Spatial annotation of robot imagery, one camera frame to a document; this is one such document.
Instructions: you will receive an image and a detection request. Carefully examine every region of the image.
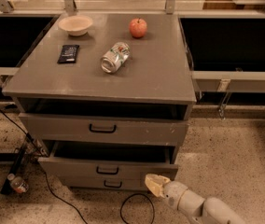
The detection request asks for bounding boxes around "black bar on floor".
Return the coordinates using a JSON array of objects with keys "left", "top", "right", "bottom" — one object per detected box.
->
[{"left": 0, "top": 145, "right": 27, "bottom": 195}]

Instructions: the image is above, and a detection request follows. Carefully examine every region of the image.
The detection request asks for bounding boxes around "grey drawer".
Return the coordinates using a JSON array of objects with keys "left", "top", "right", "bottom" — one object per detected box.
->
[
  {"left": 38, "top": 141, "right": 178, "bottom": 182},
  {"left": 60, "top": 176, "right": 147, "bottom": 191},
  {"left": 20, "top": 113, "right": 188, "bottom": 144}
]

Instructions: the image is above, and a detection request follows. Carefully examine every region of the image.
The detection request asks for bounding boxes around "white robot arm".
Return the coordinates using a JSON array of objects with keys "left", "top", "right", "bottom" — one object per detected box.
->
[{"left": 145, "top": 174, "right": 246, "bottom": 224}]

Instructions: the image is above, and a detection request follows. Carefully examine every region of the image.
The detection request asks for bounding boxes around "beige bowl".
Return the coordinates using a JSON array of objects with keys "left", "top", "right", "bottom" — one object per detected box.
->
[{"left": 58, "top": 15, "right": 93, "bottom": 36}]

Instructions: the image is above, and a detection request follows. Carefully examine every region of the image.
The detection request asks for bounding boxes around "black snack bar packet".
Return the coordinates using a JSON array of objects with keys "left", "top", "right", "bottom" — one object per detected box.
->
[{"left": 58, "top": 45, "right": 79, "bottom": 63}]

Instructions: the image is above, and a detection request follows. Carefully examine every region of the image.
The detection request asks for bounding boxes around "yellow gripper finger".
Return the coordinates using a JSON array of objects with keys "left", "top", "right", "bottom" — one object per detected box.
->
[{"left": 145, "top": 174, "right": 171, "bottom": 198}]

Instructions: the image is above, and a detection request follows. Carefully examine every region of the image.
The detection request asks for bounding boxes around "metal railing frame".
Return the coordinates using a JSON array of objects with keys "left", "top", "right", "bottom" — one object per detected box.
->
[{"left": 0, "top": 0, "right": 265, "bottom": 119}]

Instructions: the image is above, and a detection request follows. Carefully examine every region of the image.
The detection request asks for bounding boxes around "grey top drawer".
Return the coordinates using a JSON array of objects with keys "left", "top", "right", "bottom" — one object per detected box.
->
[{"left": 20, "top": 113, "right": 188, "bottom": 144}]

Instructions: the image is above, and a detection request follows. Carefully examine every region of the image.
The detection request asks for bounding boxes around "grey bottom drawer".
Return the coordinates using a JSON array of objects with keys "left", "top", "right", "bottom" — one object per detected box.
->
[{"left": 60, "top": 176, "right": 147, "bottom": 191}]

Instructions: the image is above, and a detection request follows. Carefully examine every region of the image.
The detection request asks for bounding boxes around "grey drawer cabinet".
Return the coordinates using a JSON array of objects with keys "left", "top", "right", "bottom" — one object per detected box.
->
[{"left": 1, "top": 12, "right": 198, "bottom": 173}]

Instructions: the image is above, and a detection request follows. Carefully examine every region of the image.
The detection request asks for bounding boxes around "silver soda can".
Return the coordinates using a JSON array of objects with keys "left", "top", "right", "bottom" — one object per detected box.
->
[{"left": 101, "top": 42, "right": 131, "bottom": 74}]

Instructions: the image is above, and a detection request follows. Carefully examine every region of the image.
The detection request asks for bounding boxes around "red apple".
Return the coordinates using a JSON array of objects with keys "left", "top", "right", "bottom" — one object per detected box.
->
[{"left": 129, "top": 18, "right": 147, "bottom": 38}]

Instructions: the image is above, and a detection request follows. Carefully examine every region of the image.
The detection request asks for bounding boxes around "plastic bottle on floor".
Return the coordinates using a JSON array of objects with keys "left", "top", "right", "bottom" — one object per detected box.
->
[{"left": 7, "top": 174, "right": 29, "bottom": 193}]

